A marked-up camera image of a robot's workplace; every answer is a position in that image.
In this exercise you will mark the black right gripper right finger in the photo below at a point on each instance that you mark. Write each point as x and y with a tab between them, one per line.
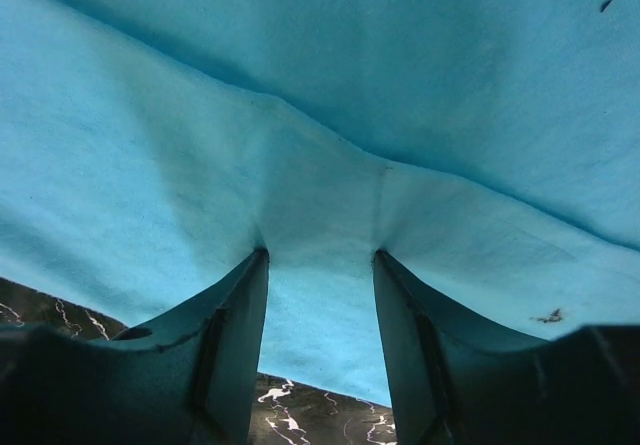
456	377

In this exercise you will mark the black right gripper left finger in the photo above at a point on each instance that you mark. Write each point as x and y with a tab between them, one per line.
186	376

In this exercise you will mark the cyan t shirt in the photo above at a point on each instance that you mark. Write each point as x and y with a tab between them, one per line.
491	146

